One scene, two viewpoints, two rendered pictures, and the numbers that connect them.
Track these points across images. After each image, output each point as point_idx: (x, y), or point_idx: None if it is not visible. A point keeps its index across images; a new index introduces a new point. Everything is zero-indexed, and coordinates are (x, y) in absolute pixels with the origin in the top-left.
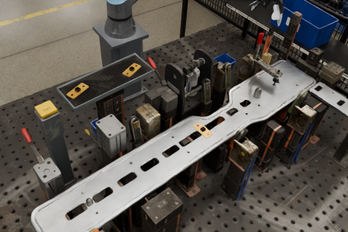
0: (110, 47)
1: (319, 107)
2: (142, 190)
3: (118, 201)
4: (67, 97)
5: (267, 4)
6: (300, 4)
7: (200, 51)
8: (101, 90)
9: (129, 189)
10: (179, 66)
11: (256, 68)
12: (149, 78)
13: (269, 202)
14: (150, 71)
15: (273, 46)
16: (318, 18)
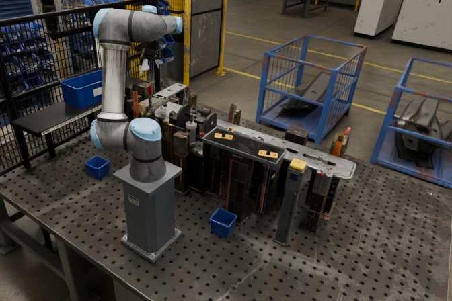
0: (179, 175)
1: (175, 98)
2: (292, 144)
3: (307, 150)
4: (278, 157)
5: (162, 54)
6: (69, 84)
7: (182, 109)
8: (257, 144)
9: (297, 148)
10: (201, 119)
11: (89, 155)
12: (126, 222)
13: None
14: (220, 127)
15: (62, 140)
16: (87, 81)
